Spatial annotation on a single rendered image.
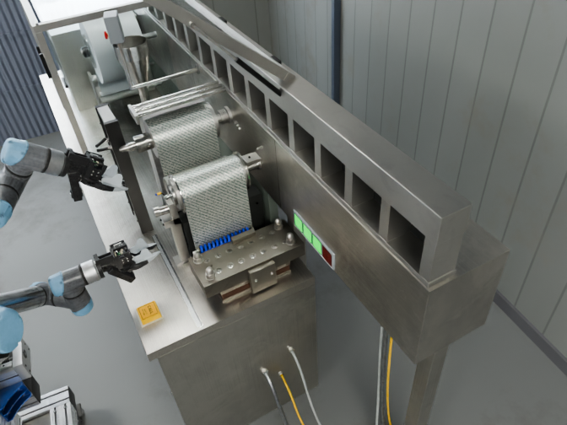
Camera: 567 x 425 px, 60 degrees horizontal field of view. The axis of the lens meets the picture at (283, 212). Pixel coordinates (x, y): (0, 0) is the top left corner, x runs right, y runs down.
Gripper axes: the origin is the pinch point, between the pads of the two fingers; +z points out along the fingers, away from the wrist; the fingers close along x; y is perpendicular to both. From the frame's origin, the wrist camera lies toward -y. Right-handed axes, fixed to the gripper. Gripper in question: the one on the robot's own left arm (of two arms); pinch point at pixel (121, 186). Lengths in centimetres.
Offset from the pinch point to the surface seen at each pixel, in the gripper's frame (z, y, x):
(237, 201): 40.7, 8.1, -4.9
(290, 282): 64, -7, -28
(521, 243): 187, 42, -35
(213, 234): 39.1, -7.6, -4.9
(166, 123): 16.0, 18.1, 22.9
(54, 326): 44, -141, 84
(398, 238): 35, 41, -73
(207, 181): 25.7, 11.6, -3.4
